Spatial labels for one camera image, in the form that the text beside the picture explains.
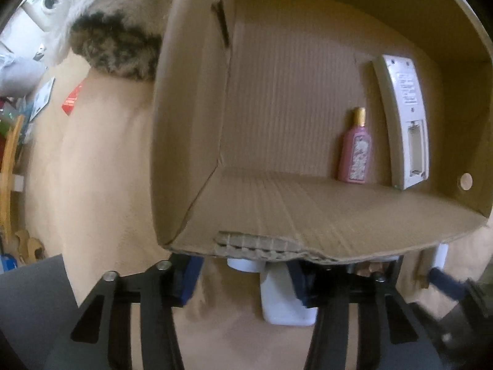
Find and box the white blue-label medicine bottle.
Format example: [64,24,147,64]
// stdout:
[227,258,318,327]

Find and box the pink perfume bottle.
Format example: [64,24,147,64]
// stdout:
[338,107,372,184]

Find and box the wooden chair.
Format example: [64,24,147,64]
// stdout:
[1,115,25,243]

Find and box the white remote control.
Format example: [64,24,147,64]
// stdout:
[373,55,430,191]

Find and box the red plastic bag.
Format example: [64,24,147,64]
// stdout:
[61,80,84,116]

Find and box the white paper sheet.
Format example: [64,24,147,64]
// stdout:
[29,77,55,122]

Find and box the brown cardboard box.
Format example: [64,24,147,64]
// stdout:
[151,0,492,263]

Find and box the leopard fur blanket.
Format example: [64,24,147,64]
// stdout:
[46,0,173,81]

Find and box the white washing machine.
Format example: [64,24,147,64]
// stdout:
[21,0,56,32]

